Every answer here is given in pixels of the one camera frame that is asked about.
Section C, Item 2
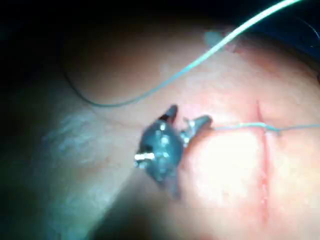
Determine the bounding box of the right arm needle driver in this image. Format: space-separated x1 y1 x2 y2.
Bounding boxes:
134 119 185 183

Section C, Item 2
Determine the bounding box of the right arm needle driver jaw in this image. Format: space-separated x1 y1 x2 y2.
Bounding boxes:
159 104 179 126
180 114 214 149

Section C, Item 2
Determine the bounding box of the tissue pad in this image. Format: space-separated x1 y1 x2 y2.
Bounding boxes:
0 14 320 240

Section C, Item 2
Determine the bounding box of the blue cloth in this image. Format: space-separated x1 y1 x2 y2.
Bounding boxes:
252 14 320 83

